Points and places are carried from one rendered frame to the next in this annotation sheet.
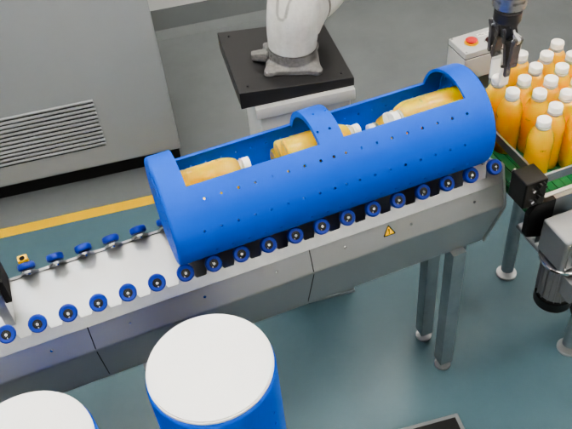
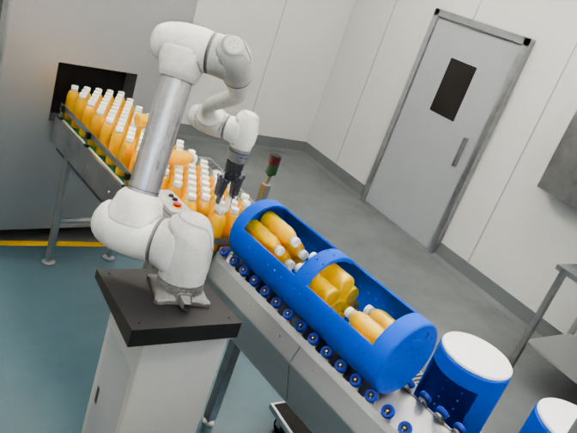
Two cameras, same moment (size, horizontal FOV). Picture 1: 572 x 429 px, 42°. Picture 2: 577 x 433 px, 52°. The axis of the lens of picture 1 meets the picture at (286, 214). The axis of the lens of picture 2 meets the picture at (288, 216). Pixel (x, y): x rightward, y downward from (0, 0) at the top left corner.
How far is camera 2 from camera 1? 3.06 m
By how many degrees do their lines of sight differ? 94
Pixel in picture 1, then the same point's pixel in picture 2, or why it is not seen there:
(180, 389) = (498, 364)
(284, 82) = (215, 299)
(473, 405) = (238, 411)
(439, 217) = not seen: hidden behind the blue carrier
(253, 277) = not seen: hidden behind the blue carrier
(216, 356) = (470, 350)
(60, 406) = (547, 414)
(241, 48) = (161, 316)
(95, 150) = not seen: outside the picture
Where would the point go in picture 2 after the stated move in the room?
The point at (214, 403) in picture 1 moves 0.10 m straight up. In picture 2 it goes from (494, 352) to (506, 332)
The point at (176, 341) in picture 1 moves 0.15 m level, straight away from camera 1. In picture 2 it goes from (475, 366) to (451, 374)
